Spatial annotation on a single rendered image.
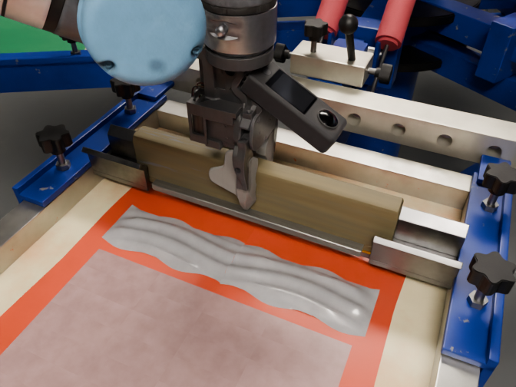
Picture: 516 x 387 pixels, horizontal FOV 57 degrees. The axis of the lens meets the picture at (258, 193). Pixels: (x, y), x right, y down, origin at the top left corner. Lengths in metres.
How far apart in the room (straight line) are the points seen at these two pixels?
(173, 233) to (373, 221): 0.26
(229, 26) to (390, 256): 0.31
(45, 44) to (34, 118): 1.68
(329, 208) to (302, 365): 0.18
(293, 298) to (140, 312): 0.18
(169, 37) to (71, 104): 2.64
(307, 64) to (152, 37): 0.53
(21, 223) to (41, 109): 2.29
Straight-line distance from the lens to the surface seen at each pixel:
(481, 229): 0.65
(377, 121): 0.76
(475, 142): 0.75
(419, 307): 0.60
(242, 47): 0.48
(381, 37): 0.95
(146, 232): 0.65
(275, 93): 0.50
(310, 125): 0.50
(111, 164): 0.70
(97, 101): 2.91
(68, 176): 0.71
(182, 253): 0.62
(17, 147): 2.69
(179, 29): 0.30
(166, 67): 0.31
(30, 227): 0.68
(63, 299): 0.62
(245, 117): 0.52
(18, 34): 1.31
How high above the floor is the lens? 1.43
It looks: 42 degrees down
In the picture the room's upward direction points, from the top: straight up
